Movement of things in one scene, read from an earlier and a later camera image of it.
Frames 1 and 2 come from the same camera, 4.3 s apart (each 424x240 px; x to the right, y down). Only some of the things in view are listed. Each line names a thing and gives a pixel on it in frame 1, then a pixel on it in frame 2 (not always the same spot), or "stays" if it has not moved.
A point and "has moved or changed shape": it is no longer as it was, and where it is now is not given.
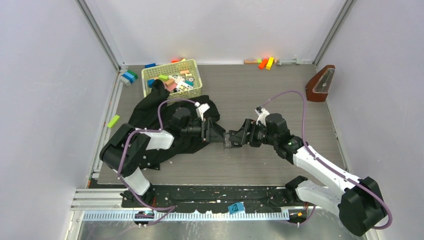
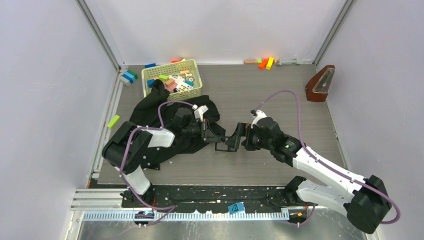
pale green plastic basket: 172,69 stays
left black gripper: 212,135 stays
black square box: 235,141 has moved or changed shape
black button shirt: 175,126 stays
